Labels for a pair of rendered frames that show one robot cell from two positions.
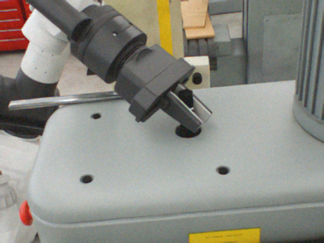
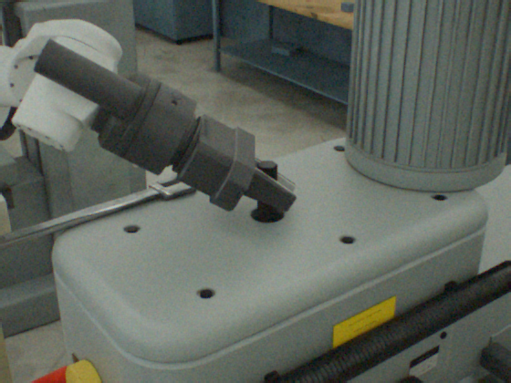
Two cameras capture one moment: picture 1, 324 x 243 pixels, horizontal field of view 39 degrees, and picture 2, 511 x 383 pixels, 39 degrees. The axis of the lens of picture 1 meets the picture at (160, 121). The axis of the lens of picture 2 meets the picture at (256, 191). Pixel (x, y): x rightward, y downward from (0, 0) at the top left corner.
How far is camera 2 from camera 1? 40 cm
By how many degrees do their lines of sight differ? 33
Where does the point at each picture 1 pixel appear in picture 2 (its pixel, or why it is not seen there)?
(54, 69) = not seen: outside the picture
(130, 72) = (209, 148)
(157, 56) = (216, 127)
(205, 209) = (351, 286)
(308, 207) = (434, 255)
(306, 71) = (383, 116)
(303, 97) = (380, 146)
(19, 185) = not seen: outside the picture
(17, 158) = not seen: outside the picture
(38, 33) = (56, 119)
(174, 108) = (260, 185)
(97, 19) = (146, 88)
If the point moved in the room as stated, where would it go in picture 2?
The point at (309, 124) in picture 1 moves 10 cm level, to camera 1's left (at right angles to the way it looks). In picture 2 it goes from (393, 175) to (329, 200)
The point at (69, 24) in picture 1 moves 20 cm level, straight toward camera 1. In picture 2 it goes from (127, 97) to (293, 157)
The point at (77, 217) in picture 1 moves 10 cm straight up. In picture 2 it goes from (224, 340) to (221, 243)
